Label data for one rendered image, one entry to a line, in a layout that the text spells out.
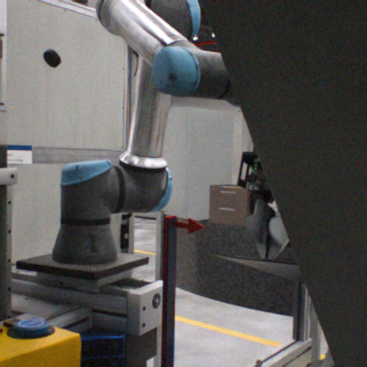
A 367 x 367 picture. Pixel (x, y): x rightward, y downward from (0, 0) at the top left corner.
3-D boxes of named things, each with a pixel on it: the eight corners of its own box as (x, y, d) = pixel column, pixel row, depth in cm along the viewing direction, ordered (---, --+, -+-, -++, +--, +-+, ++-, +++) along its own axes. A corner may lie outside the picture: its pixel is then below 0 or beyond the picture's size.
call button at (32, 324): (28, 344, 61) (28, 328, 61) (6, 336, 63) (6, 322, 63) (56, 335, 64) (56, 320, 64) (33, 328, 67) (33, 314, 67)
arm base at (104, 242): (38, 260, 125) (38, 217, 124) (79, 250, 138) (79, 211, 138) (91, 267, 118) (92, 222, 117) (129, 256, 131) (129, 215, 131)
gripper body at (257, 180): (233, 189, 79) (247, 112, 81) (260, 204, 85) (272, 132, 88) (282, 192, 74) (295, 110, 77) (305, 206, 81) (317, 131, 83)
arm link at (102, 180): (52, 215, 130) (53, 158, 129) (105, 213, 136) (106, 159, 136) (69, 220, 119) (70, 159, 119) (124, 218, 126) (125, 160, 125)
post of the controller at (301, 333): (303, 342, 126) (306, 258, 125) (292, 339, 127) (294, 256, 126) (309, 338, 128) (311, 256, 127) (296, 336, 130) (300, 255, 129)
